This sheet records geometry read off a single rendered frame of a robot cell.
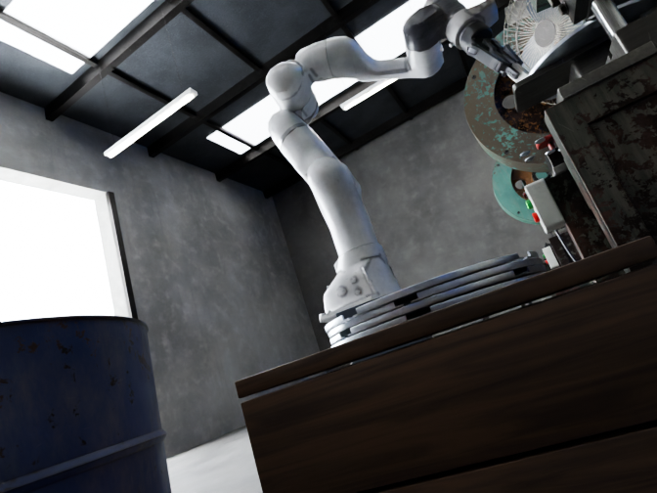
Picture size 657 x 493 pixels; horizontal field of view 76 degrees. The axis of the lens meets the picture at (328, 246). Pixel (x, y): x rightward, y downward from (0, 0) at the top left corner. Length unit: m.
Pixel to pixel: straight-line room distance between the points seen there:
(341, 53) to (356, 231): 0.51
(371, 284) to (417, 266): 6.92
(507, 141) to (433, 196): 5.61
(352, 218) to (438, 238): 6.84
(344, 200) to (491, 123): 1.59
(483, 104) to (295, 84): 1.54
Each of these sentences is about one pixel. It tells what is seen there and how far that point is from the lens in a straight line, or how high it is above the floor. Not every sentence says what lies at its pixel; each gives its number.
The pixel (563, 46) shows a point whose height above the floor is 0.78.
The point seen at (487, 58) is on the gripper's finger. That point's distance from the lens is 1.17.
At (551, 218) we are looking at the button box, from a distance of 1.25.
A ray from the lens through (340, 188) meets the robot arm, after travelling 1.06.
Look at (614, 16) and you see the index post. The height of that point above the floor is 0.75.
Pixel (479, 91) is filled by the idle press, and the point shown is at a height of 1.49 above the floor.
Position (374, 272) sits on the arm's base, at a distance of 1.03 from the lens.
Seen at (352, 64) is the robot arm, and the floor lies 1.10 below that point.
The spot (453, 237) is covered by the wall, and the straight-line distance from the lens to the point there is 7.83.
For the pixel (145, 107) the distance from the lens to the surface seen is 6.42.
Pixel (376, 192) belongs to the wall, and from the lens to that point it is 8.39.
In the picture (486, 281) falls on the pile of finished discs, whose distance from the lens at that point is 0.46.
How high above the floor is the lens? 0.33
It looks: 16 degrees up
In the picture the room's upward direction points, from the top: 19 degrees counter-clockwise
